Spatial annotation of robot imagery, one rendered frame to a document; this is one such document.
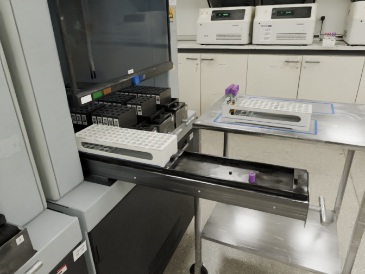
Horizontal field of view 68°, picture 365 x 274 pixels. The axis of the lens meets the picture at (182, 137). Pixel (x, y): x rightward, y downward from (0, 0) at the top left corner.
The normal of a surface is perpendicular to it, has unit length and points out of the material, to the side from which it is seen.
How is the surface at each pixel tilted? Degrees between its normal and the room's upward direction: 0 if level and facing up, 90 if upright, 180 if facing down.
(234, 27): 90
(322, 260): 0
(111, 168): 90
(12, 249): 90
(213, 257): 0
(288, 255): 0
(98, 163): 90
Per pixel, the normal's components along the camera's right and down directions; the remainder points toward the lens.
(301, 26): -0.37, 0.38
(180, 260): -0.03, -0.91
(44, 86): 0.92, 0.13
